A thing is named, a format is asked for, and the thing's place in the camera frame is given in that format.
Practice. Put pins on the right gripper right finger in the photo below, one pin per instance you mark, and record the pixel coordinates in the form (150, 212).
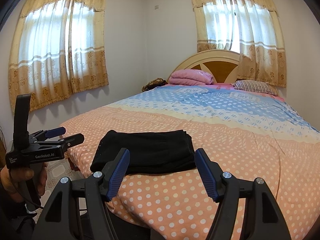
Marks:
(263, 218)

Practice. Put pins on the cream wooden headboard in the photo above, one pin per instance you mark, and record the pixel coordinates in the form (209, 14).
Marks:
(221, 64)

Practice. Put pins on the brown patterned cushion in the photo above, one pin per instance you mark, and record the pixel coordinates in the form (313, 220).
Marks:
(158, 82)

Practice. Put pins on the pink folded blanket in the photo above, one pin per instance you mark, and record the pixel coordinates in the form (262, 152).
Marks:
(191, 77)

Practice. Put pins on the beige curtain side window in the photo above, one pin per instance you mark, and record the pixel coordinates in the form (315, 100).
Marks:
(58, 50)

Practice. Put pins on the person's left hand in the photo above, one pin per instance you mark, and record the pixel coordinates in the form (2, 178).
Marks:
(10, 180)

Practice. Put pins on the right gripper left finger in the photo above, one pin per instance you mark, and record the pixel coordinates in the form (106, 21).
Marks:
(60, 218)

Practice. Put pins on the black pants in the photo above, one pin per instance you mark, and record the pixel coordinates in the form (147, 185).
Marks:
(150, 152)

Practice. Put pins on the beige curtain behind bed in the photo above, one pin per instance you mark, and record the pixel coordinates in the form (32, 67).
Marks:
(249, 27)

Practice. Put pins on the striped pillow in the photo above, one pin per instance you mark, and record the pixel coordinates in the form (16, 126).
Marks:
(255, 86)

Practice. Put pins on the polka dot bed cover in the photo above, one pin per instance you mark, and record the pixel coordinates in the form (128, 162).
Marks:
(248, 134)

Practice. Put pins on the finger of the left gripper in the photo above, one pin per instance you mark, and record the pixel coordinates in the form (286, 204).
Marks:
(52, 133)
(71, 141)

